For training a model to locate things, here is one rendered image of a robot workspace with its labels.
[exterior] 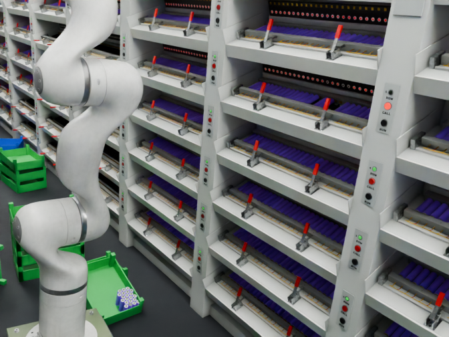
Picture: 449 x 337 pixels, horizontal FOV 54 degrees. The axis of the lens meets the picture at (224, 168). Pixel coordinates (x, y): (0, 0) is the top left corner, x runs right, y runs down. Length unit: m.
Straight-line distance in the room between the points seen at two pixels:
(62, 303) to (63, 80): 0.60
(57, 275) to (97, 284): 0.91
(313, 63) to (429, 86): 0.34
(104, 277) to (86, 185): 1.10
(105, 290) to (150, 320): 0.25
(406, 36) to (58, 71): 0.77
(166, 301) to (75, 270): 0.94
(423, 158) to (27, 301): 1.69
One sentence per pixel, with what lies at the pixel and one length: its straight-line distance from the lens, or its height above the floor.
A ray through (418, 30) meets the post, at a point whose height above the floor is 1.25.
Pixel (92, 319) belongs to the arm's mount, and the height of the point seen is 0.35.
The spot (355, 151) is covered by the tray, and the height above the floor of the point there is 0.93.
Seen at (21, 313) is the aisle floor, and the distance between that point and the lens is 2.10.
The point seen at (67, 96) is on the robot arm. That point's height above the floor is 1.07.
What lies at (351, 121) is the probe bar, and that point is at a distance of 1.30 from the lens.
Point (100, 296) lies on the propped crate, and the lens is 2.06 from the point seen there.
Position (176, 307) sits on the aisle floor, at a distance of 2.06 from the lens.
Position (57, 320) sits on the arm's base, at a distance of 1.27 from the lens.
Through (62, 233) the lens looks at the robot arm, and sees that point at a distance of 1.13.
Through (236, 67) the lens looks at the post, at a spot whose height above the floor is 1.07.
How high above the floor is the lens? 1.25
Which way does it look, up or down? 19 degrees down
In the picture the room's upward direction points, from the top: 5 degrees clockwise
